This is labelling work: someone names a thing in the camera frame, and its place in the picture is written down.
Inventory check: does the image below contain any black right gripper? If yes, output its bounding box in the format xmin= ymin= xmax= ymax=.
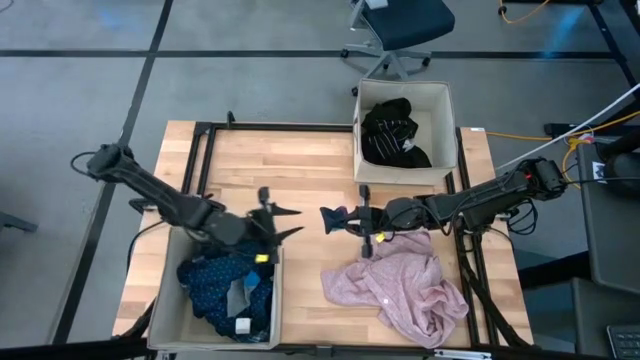
xmin=344 ymin=185 xmax=431 ymax=259

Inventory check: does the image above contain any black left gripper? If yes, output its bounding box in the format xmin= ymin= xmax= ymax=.
xmin=199 ymin=187 xmax=305 ymax=264

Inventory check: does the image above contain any dark navy sock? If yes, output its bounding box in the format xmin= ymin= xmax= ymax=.
xmin=319 ymin=204 xmax=351 ymax=236

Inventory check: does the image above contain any black garment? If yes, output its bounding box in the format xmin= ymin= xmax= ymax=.
xmin=359 ymin=97 xmax=434 ymax=170

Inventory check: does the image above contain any black white-striped sock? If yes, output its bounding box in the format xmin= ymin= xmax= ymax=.
xmin=367 ymin=117 xmax=419 ymax=157

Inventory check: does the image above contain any navy dotted shirt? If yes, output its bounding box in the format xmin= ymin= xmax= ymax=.
xmin=176 ymin=242 xmax=275 ymax=345

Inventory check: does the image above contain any pink knit shirt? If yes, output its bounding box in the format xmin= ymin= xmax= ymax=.
xmin=319 ymin=230 xmax=471 ymax=350

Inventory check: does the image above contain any beige fabric storage bin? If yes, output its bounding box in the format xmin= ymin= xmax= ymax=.
xmin=144 ymin=224 xmax=284 ymax=351
xmin=352 ymin=78 xmax=459 ymax=187

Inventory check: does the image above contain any dark blue office chair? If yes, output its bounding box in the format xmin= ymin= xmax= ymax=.
xmin=341 ymin=0 xmax=457 ymax=97

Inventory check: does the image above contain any black power strip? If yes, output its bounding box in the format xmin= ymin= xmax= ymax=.
xmin=543 ymin=121 xmax=601 ymax=140

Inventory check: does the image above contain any black aluminium beam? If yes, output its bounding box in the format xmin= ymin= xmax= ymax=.
xmin=0 ymin=338 xmax=640 ymax=360

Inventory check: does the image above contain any dark grey desk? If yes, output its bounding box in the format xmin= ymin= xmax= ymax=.
xmin=574 ymin=142 xmax=640 ymax=296

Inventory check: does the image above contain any grey chair base leg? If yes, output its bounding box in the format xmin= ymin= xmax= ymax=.
xmin=0 ymin=211 xmax=40 ymax=234

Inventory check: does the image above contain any black rounded object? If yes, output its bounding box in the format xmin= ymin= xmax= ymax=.
xmin=598 ymin=132 xmax=640 ymax=199

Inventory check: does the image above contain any black keyboard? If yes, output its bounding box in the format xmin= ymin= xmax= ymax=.
xmin=606 ymin=324 xmax=640 ymax=360

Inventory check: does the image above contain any silver metal bracket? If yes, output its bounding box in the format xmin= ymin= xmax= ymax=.
xmin=433 ymin=348 xmax=494 ymax=360

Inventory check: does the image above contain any yellow cable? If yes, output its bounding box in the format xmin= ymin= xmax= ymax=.
xmin=484 ymin=109 xmax=640 ymax=191
xmin=497 ymin=0 xmax=551 ymax=26

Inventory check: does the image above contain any white cable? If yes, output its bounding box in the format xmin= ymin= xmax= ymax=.
xmin=494 ymin=82 xmax=640 ymax=172

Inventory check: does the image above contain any black desk frame leg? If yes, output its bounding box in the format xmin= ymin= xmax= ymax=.
xmin=585 ymin=0 xmax=640 ymax=87

